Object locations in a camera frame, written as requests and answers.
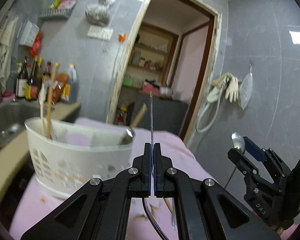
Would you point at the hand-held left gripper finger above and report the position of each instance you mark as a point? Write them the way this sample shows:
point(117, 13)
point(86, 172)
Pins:
point(156, 177)
point(150, 177)

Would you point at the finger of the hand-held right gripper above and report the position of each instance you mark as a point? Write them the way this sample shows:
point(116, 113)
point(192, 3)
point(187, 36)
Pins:
point(255, 148)
point(245, 163)

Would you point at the white plastic utensil basket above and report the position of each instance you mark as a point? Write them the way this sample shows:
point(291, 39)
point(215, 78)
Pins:
point(65, 160)

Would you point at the pink floral cloth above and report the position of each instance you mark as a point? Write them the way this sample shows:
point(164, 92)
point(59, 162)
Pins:
point(180, 150)

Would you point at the white mesh bag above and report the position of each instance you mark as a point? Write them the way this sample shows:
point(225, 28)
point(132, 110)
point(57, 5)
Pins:
point(245, 90)

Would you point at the dark grey cabinet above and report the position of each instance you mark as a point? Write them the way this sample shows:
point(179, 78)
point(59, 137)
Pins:
point(170, 115)

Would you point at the cream rubber gloves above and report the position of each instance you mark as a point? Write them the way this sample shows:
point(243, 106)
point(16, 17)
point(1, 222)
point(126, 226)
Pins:
point(231, 87)

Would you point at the wooden shelf unit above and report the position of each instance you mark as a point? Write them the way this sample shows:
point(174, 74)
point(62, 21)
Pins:
point(150, 52)

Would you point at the large cooking oil jug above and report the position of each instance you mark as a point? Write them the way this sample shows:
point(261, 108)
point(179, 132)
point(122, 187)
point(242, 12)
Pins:
point(72, 80)

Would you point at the small dark sauce bottle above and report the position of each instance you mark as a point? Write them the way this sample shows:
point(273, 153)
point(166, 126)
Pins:
point(47, 71)

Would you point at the stainless steel sink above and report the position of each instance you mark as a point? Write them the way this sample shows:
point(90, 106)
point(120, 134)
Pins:
point(12, 117)

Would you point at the dark wine bottle white label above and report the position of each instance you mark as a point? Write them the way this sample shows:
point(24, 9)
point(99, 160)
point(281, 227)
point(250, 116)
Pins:
point(21, 85)

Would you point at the hanging clear plastic bag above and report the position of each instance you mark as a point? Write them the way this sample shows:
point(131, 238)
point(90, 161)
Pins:
point(98, 12)

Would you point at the red plastic bag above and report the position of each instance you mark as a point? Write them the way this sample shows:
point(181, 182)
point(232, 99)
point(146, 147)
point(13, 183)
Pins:
point(37, 45)

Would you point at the red snack packet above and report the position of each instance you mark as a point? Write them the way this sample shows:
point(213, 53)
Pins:
point(68, 3)

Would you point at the hanging beige towel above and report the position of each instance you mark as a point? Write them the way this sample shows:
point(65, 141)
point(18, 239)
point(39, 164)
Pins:
point(7, 45)

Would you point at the green snack packet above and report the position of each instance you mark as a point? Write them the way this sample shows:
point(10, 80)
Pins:
point(55, 3)

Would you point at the hanging wooden board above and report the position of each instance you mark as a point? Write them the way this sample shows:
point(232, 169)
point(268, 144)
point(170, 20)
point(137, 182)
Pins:
point(0, 30)

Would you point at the wooden door frame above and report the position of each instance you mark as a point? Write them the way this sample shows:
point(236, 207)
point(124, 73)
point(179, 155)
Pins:
point(210, 80)

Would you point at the orange wall hook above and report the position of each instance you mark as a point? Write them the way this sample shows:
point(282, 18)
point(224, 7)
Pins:
point(122, 37)

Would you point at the white wall socket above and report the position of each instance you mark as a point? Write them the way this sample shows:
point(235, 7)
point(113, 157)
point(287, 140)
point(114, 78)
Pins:
point(107, 33)

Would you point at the white wall switch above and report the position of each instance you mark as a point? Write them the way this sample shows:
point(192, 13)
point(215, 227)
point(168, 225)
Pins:
point(93, 32)

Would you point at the white slotted wall holder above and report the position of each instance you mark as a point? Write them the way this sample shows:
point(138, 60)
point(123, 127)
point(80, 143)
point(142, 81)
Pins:
point(28, 33)

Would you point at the grey wall shelf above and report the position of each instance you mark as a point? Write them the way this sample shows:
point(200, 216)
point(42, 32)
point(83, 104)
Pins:
point(55, 14)

